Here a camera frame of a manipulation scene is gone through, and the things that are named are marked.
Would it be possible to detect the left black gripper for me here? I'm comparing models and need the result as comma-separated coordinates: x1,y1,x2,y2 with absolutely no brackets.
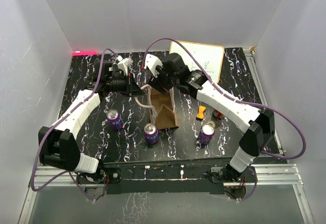
107,73,145,97

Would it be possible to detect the purple soda can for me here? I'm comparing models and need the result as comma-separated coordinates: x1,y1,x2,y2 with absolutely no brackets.
144,123,158,145
107,109,123,130
197,123,215,145

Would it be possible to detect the red cola can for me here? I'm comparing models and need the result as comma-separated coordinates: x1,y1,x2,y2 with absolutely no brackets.
212,109,225,120

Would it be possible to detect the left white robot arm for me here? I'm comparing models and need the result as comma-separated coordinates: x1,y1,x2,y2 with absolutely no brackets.
38,59,142,183

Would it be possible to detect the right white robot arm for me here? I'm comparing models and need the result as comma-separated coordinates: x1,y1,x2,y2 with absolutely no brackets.
144,53,275,182

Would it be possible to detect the pink red tape strip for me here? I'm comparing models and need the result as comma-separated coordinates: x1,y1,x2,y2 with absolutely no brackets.
72,51,98,57

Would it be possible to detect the orange dog bone toy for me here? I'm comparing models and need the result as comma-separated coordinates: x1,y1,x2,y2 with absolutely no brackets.
196,105,206,120

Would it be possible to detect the yellow tape roll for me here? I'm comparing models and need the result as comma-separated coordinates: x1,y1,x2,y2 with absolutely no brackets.
207,120,216,128

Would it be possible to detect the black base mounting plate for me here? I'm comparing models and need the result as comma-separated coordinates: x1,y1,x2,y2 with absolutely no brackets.
77,158,258,199

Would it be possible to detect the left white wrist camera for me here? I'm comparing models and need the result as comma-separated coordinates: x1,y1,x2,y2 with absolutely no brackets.
117,56,133,75

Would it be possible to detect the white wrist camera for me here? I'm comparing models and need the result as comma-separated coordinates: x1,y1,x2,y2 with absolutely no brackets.
117,56,133,75
144,54,162,78

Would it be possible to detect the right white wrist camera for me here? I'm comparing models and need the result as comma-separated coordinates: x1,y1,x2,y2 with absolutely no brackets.
144,54,162,78

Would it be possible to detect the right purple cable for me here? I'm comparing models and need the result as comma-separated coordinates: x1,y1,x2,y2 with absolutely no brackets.
144,38,307,201

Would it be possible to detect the purple cable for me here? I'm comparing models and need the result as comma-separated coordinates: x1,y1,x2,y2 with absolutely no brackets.
30,47,120,204
144,38,307,201

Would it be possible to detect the small whiteboard orange frame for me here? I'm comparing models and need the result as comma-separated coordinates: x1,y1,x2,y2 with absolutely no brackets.
169,41,224,83

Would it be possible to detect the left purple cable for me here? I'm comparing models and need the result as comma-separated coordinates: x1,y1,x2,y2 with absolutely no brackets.
30,47,120,204

